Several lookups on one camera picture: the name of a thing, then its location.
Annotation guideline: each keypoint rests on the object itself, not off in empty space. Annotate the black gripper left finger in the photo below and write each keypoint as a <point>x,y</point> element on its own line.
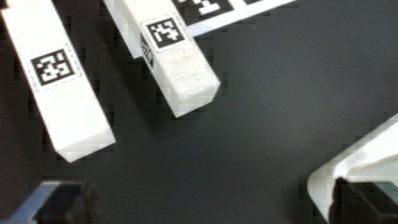
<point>59,204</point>

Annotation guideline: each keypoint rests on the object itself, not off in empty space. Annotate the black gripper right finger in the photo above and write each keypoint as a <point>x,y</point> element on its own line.
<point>364,203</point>

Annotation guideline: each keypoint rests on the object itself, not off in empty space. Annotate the white desk top panel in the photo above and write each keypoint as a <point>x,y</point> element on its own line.
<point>362,164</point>

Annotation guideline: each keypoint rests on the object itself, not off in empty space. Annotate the white desk leg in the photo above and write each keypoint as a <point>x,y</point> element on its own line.
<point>73,116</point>
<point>158,41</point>

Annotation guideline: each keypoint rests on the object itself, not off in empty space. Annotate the fiducial marker sheet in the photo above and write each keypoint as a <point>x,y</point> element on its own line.
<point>208,14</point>

